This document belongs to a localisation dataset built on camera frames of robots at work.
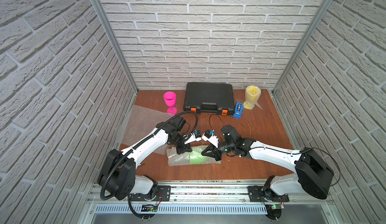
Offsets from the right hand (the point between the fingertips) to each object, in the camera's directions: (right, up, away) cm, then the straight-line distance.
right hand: (204, 153), depth 77 cm
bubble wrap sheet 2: (-16, -3, -1) cm, 16 cm away
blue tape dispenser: (+25, +23, +27) cm, 44 cm away
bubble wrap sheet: (+34, +34, +22) cm, 52 cm away
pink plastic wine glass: (-22, +30, +19) cm, 42 cm away
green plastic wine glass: (-5, -2, +1) cm, 5 cm away
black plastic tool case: (+5, +32, +33) cm, 46 cm away
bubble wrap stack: (-42, +13, +24) cm, 50 cm away
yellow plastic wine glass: (+33, +33, +22) cm, 52 cm away
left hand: (-7, +2, +4) cm, 9 cm away
